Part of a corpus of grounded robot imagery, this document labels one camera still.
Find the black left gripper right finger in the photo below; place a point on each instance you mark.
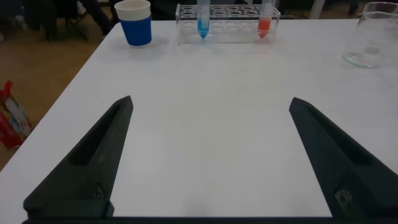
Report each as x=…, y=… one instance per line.
x=348, y=168

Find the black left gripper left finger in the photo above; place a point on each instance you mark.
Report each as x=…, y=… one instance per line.
x=90, y=161

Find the blue pigment test tube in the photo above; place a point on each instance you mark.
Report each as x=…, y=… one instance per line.
x=203, y=26

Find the clear glass beaker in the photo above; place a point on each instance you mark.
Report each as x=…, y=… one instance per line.
x=373, y=40

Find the orange pigment test tube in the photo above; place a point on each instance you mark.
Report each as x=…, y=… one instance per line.
x=264, y=26

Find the clear acrylic test tube rack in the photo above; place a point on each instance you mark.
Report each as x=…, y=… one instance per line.
x=230, y=29

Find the red shopping bag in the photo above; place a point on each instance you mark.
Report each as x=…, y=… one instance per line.
x=12, y=124

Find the blue white paper cup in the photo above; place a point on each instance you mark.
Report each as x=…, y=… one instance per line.
x=136, y=29

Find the folding chair with dark jacket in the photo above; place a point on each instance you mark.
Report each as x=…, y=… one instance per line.
x=43, y=15

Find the white double desk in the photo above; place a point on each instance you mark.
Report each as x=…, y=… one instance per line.
x=316, y=9

